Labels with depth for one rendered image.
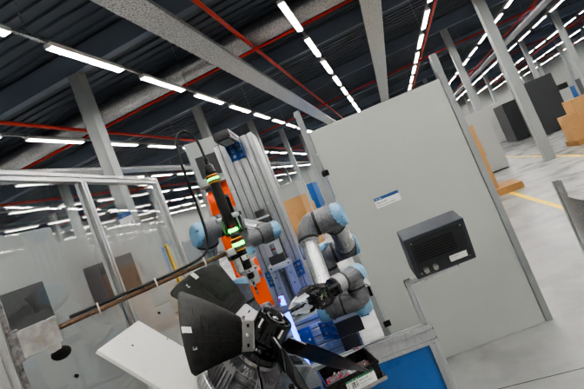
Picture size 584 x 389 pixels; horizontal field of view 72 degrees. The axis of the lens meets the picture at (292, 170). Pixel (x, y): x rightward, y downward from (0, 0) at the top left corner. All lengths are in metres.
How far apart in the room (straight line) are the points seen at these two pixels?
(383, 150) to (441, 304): 1.26
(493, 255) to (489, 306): 0.39
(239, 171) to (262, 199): 0.21
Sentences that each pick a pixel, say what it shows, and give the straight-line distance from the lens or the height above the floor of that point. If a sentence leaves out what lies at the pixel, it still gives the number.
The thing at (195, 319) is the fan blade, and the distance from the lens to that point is 1.19.
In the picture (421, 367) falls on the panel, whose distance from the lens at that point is 1.96.
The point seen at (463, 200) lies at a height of 1.06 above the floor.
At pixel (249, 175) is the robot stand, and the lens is 2.41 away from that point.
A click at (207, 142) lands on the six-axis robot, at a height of 2.70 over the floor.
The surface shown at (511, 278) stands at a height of 0.38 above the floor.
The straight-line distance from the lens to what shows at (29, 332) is 1.33.
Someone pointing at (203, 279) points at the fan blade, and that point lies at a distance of 1.52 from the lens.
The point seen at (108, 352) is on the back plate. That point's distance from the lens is 1.41.
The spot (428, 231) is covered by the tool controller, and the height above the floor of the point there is 1.23.
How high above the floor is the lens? 1.55
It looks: 4 degrees up
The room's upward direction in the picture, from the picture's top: 22 degrees counter-clockwise
